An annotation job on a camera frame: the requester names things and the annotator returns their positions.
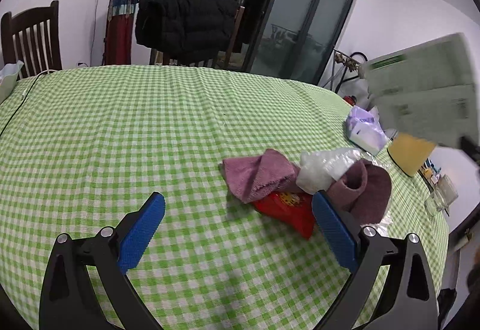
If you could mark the purple towel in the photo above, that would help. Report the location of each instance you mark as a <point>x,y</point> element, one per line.
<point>364,191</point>
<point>253,178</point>

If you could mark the dark wooden chair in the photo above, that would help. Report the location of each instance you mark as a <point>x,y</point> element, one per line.
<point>32,37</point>

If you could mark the purple tissue pack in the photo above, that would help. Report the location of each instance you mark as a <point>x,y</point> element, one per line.
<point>364,130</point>

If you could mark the red blue hanging cloth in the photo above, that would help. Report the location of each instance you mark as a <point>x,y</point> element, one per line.
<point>119,32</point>

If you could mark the green checkered tablecloth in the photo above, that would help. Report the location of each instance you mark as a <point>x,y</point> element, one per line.
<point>81,148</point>

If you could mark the clear drinking glass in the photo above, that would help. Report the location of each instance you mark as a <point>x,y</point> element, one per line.
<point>443,195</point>

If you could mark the dark glass sliding door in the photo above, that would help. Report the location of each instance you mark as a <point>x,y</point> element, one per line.
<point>297,38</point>

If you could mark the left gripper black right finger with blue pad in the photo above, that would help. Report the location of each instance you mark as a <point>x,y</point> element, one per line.
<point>407,300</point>

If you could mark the red snack packet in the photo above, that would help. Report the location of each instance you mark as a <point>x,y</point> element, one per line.
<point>294,209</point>

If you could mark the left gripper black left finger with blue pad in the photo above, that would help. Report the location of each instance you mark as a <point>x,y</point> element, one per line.
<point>68,299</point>

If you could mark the black jacket on chair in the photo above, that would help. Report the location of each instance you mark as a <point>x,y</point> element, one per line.
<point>186,30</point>

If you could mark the clear plastic bag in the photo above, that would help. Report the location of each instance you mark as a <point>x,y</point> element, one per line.
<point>319,169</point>

